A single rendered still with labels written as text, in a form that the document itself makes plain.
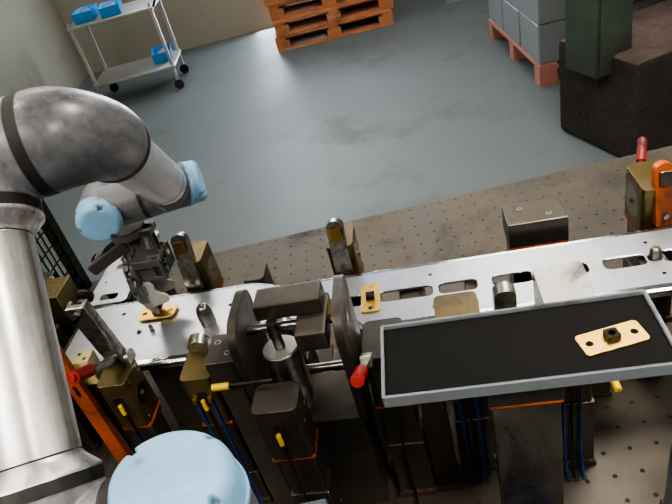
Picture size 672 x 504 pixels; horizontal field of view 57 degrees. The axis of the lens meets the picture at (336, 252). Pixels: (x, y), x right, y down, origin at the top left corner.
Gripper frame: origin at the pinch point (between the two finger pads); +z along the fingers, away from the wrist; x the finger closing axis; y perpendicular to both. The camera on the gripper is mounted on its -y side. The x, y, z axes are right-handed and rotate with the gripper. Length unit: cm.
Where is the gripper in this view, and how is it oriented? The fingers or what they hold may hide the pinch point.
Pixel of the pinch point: (154, 306)
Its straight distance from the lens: 139.3
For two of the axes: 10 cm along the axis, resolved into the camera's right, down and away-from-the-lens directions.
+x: 0.4, -5.8, 8.1
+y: 9.8, -1.4, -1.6
